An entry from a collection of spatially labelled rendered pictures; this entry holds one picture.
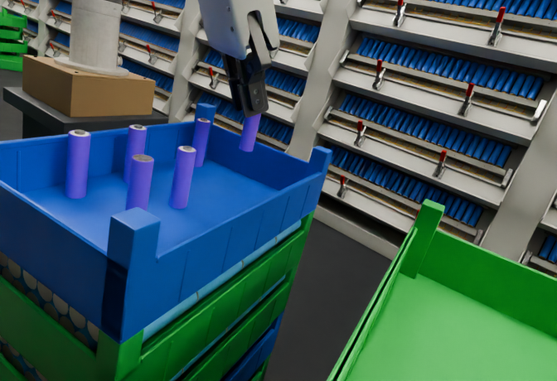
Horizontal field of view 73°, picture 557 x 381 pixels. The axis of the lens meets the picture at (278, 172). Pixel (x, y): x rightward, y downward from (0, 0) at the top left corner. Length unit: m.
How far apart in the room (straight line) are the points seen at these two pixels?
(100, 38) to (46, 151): 0.78
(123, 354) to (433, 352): 0.22
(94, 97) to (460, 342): 0.98
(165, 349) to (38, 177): 0.20
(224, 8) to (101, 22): 0.79
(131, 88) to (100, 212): 0.80
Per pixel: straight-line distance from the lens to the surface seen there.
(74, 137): 0.38
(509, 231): 1.20
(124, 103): 1.16
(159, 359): 0.32
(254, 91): 0.44
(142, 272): 0.24
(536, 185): 1.17
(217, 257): 0.30
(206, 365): 0.40
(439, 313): 0.38
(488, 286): 0.42
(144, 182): 0.34
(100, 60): 1.17
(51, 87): 1.15
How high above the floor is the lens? 0.59
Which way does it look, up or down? 19 degrees down
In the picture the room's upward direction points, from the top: 15 degrees clockwise
